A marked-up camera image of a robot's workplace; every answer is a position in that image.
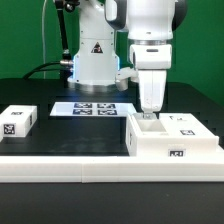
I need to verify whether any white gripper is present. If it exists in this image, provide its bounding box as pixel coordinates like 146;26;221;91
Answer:
129;44;172;120

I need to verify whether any white cabinet body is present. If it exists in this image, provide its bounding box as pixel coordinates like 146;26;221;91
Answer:
125;114;219;158

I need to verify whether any white cabinet door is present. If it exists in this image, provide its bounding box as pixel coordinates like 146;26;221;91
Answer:
159;113;214;137
133;113;157;120

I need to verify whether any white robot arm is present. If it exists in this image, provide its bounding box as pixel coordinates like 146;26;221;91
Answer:
68;0;187;119

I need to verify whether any white cabinet top block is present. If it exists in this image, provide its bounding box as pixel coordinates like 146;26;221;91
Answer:
0;105;37;142

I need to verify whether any white L-shaped obstacle frame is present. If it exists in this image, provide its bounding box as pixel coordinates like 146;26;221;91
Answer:
0;121;224;184

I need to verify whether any white marker base plate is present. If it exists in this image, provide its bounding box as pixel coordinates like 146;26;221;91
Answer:
50;102;136;117

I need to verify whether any black cable on left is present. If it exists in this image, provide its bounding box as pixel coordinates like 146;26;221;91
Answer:
22;0;81;80

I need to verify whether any grey thin cable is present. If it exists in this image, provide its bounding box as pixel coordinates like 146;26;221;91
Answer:
41;0;50;80

